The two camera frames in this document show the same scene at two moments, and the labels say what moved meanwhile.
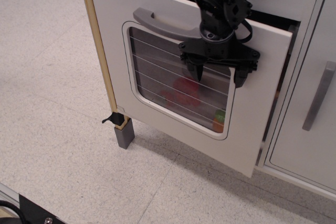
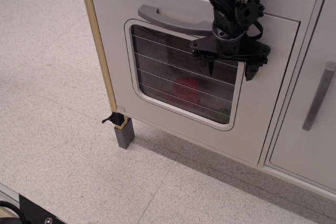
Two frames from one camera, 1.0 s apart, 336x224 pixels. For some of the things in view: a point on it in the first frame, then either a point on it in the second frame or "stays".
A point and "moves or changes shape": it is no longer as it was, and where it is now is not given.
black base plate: x=34 y=214 stays
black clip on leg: x=116 y=118 stays
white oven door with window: x=142 y=31 moves or changes shape
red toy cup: x=186 y=91 stays
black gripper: x=198 y=52 → x=208 y=49
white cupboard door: x=303 y=144 stays
